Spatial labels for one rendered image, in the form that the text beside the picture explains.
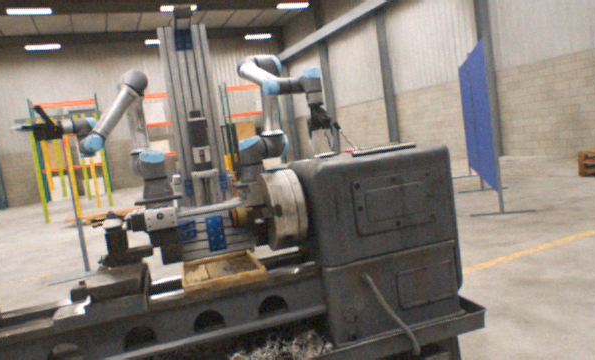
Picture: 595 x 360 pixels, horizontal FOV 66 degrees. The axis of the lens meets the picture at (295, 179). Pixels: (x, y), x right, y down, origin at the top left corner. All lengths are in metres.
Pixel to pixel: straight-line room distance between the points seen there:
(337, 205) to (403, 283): 0.42
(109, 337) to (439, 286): 1.25
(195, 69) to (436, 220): 1.47
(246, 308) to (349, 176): 0.62
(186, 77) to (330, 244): 1.30
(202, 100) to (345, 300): 1.34
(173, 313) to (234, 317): 0.22
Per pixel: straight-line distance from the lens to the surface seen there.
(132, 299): 1.65
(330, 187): 1.70
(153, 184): 2.37
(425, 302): 1.97
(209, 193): 2.50
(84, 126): 2.45
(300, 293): 1.81
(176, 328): 1.77
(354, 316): 1.84
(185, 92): 2.57
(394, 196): 1.82
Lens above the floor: 1.36
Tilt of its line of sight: 5 degrees down
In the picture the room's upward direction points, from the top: 8 degrees counter-clockwise
